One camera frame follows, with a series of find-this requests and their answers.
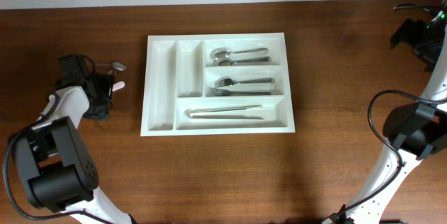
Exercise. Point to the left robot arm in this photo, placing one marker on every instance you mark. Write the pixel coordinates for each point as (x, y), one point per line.
(54, 166)

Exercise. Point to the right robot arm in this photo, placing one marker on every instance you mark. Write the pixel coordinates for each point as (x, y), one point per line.
(411, 132)

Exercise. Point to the metal fork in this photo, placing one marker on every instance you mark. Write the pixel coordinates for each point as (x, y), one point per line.
(226, 81)
(225, 92)

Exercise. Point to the metal tongs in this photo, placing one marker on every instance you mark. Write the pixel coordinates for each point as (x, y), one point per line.
(222, 113)

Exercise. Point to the white plastic cutlery tray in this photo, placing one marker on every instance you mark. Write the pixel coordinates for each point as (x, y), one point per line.
(179, 73)

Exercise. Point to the large metal spoon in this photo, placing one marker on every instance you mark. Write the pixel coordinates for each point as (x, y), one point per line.
(238, 62)
(225, 52)

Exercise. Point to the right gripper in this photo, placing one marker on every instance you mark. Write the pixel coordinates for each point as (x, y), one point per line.
(404, 33)

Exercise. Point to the small metal teaspoon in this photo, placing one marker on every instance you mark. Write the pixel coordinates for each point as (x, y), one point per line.
(116, 65)
(111, 72)

